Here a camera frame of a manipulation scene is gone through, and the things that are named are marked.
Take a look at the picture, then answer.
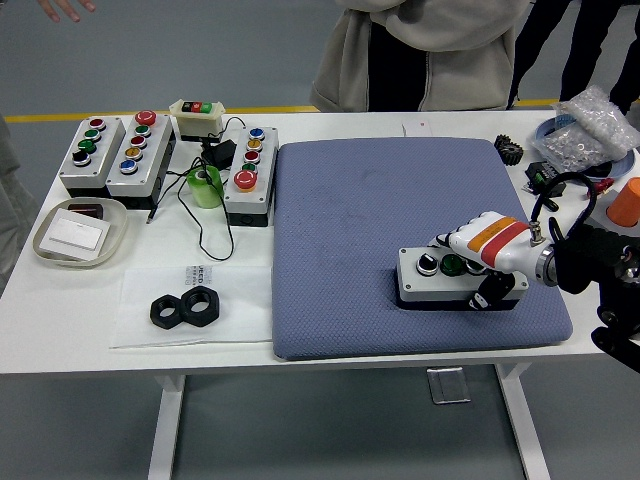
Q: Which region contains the grey five-button control box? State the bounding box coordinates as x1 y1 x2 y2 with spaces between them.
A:
222 125 280 229

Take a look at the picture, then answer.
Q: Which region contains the blue plate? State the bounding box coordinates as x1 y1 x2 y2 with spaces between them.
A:
534 117 637 184

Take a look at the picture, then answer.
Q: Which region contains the blue-grey padded mat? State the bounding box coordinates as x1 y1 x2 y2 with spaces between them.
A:
271 137 574 362

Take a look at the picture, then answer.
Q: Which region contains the bubble wrap bag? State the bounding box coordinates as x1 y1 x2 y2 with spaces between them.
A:
552 84 640 161

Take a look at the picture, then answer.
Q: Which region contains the person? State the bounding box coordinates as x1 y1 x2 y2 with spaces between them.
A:
507 0 640 114
309 0 530 114
0 114 39 296

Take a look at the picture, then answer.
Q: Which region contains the black module with green terminals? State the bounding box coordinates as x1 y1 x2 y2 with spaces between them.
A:
523 160 568 197

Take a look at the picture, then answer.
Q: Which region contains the small black hex nut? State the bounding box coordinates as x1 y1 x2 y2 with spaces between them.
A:
149 294 187 330

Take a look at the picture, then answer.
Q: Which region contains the green tape roll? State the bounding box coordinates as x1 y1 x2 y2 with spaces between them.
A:
186 165 224 210

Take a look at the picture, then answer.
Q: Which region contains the bag of silver washers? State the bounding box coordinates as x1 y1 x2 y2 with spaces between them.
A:
530 124 614 179

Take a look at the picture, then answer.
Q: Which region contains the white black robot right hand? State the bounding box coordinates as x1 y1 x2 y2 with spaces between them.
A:
427 212 539 312

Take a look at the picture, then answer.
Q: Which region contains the clear plastic bracket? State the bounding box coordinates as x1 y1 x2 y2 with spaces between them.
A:
426 366 473 405

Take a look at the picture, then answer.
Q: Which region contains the grey four-button control box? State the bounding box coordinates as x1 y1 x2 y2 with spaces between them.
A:
58 115 126 199

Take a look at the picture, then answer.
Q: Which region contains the black power adapter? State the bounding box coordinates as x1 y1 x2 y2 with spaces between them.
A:
199 139 237 170

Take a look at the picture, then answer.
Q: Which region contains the grey four-button box with selector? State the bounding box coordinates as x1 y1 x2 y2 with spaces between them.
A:
397 244 530 312

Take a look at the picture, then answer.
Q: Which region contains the black gear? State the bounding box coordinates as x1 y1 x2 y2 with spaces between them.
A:
493 133 525 166

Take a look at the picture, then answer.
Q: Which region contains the white table leg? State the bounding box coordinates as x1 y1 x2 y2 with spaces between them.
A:
494 362 551 480
147 372 187 480

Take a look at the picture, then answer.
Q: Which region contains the grey six-button control box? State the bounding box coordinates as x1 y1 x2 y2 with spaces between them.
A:
105 109 176 210

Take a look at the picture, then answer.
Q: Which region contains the white wall switch plate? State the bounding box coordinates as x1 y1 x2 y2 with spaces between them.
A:
39 208 112 262

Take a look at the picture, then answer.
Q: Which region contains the person's hand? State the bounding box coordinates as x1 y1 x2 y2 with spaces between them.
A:
37 0 96 24

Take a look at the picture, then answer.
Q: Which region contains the white shallow tray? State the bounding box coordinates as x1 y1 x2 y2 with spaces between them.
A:
32 197 130 270

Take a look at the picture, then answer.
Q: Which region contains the thin black cable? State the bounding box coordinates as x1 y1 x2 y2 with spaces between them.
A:
145 115 246 262

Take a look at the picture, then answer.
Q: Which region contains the dark brown block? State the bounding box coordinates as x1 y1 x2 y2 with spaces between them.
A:
67 202 106 221

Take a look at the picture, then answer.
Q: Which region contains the clear printed plastic bag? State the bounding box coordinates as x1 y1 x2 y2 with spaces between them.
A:
108 264 274 350

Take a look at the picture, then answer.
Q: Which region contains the cream three-button switch box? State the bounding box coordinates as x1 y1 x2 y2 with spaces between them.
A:
168 98 227 143

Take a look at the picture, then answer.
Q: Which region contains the large black hex nut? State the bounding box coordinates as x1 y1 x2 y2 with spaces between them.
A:
179 285 222 329

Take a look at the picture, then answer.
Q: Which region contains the orange cylinder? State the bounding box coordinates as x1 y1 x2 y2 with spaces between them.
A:
606 177 640 229

